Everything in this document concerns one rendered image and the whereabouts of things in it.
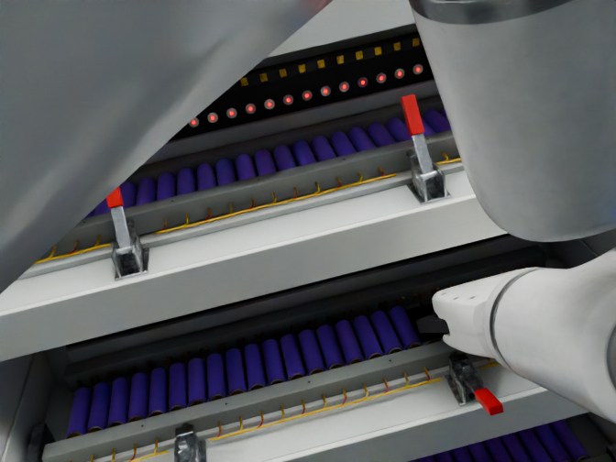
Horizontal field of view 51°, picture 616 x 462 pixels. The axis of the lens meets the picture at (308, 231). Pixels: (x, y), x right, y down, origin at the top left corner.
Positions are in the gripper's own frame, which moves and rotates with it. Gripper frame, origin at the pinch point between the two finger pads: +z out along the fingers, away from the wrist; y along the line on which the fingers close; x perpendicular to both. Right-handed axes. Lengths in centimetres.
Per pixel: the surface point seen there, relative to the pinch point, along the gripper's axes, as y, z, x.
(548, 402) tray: -3.7, -4.9, 10.1
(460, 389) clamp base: 4.2, -5.2, 6.6
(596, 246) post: -15.0, 0.9, -2.1
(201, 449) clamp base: 28.8, -2.2, 6.3
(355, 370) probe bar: 12.8, -1.2, 3.3
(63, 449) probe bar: 41.3, -0.8, 3.2
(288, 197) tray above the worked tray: 15.1, -3.2, -14.5
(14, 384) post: 45.6, 2.6, -3.5
